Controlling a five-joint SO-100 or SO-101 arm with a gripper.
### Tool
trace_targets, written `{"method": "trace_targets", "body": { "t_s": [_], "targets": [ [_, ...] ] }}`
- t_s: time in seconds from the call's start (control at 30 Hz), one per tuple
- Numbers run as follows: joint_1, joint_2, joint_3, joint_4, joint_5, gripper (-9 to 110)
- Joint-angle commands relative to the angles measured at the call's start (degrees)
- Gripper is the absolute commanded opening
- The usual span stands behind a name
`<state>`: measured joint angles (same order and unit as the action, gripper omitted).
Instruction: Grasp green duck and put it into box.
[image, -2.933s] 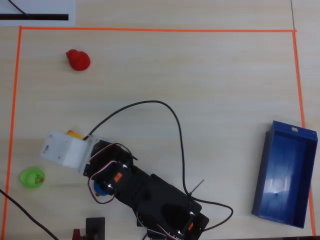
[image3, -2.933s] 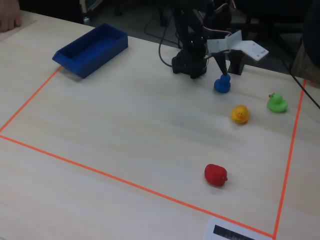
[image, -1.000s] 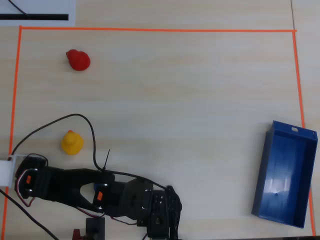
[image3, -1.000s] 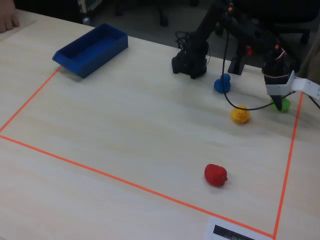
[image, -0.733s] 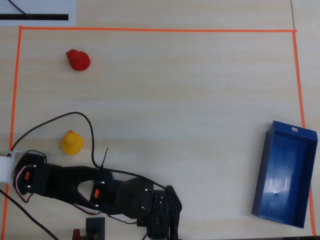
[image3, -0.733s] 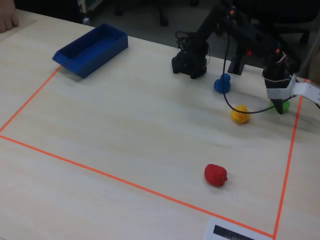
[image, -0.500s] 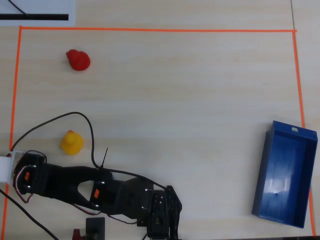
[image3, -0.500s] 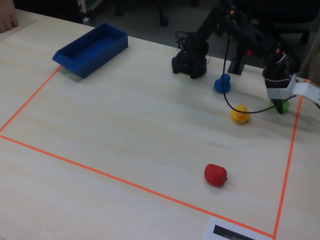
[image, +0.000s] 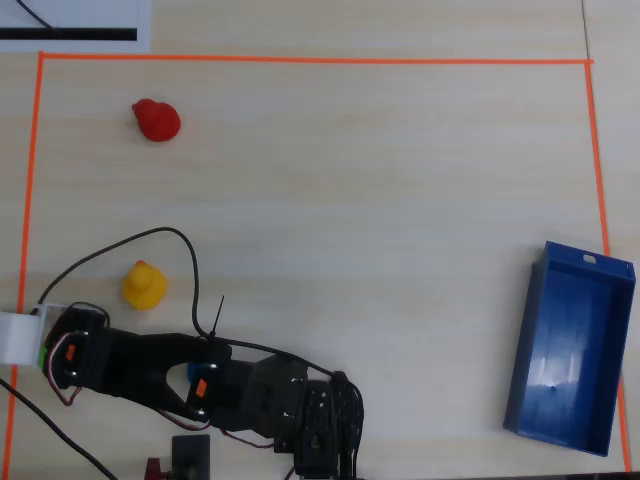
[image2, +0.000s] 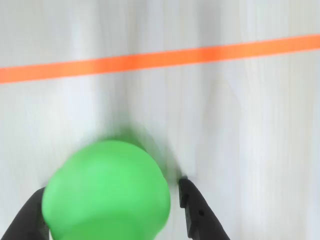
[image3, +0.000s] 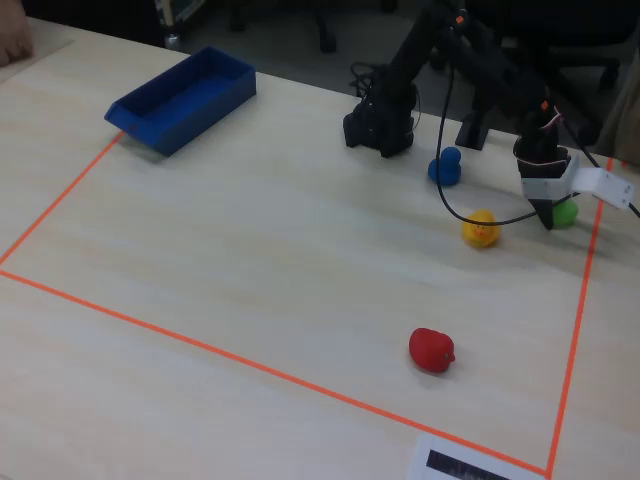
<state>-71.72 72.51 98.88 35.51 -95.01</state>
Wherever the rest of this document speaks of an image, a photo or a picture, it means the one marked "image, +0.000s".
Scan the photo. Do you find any yellow rubber duck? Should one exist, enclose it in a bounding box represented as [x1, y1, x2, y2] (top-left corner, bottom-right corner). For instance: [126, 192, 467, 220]
[121, 259, 169, 312]

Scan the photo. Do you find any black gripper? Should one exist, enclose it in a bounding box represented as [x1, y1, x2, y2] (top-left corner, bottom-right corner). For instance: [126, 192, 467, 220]
[46, 301, 112, 347]

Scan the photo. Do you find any red white servo wire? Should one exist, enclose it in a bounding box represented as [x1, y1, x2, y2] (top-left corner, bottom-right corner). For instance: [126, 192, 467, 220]
[43, 331, 85, 408]

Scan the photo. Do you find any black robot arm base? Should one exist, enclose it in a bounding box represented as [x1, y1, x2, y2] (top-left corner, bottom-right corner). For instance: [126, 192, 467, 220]
[293, 424, 360, 476]

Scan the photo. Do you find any long horizontal orange tape strip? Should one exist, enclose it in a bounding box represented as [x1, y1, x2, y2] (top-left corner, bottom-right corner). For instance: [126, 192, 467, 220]
[38, 51, 595, 67]

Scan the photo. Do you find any red rubber duck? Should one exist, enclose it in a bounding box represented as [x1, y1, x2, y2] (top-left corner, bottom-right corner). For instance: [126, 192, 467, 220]
[131, 97, 182, 143]

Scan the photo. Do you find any thin black wire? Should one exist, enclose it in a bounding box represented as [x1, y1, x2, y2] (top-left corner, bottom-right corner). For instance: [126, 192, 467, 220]
[16, 0, 60, 32]

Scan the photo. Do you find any blue plastic box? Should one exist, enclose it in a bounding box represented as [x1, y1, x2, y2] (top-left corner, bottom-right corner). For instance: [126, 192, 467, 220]
[502, 240, 636, 458]

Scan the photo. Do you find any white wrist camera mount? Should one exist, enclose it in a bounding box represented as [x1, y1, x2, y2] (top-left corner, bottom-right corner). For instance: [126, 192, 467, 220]
[0, 301, 70, 370]

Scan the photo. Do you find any thick black cable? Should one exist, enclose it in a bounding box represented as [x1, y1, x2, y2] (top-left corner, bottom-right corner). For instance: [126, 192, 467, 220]
[0, 377, 120, 480]

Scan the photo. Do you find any white paper sheet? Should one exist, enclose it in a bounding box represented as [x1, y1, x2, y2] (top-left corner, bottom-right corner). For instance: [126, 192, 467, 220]
[0, 0, 152, 53]

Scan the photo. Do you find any black table clamp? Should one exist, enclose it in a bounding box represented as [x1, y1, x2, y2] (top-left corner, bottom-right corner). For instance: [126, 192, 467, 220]
[171, 434, 212, 480]

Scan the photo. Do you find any black camera cable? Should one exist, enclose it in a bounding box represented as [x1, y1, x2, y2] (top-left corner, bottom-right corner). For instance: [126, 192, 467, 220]
[35, 227, 346, 382]

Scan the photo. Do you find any black zip tie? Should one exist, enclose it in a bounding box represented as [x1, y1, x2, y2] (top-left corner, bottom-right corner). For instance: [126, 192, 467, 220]
[207, 294, 226, 342]

